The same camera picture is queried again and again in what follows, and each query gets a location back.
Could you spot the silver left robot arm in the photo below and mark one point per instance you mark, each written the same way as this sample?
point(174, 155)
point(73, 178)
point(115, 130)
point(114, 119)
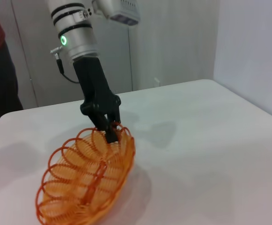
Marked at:
point(77, 30)

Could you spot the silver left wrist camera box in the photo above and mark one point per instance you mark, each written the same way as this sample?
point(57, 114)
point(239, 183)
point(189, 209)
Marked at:
point(121, 11)

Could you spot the person in red shirt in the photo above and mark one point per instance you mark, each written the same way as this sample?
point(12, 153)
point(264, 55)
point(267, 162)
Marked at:
point(0, 77)

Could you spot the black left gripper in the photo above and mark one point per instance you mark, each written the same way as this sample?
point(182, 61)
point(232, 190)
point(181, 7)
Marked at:
point(93, 86)

